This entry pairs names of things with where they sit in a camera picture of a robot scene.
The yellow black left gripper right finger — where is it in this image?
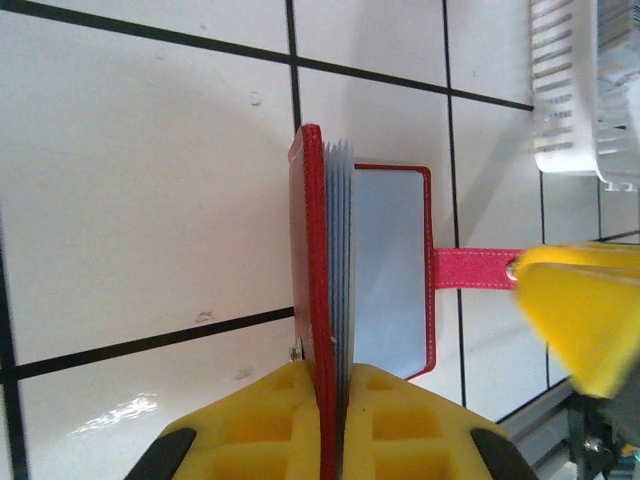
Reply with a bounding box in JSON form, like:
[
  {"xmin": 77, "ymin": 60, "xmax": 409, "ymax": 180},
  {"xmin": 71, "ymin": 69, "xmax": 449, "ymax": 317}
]
[{"xmin": 343, "ymin": 362, "xmax": 540, "ymax": 480}]

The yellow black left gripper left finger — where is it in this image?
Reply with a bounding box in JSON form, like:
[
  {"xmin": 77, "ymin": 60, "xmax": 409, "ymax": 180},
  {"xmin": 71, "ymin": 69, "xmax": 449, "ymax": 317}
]
[{"xmin": 127, "ymin": 359, "xmax": 324, "ymax": 480}]

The red card holder wallet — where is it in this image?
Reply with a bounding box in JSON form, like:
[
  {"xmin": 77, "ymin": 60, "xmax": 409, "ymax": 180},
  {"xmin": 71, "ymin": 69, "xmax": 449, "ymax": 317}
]
[{"xmin": 288, "ymin": 122, "xmax": 521, "ymax": 480}]

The white slotted plastic tray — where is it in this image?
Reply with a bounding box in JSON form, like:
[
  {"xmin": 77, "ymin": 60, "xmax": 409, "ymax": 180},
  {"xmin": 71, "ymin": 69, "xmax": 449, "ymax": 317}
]
[{"xmin": 528, "ymin": 0, "xmax": 640, "ymax": 194}]

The aluminium mounting rail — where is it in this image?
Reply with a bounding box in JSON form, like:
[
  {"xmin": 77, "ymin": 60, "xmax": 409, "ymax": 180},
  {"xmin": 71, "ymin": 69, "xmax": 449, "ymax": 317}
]
[{"xmin": 492, "ymin": 382, "xmax": 576, "ymax": 480}]

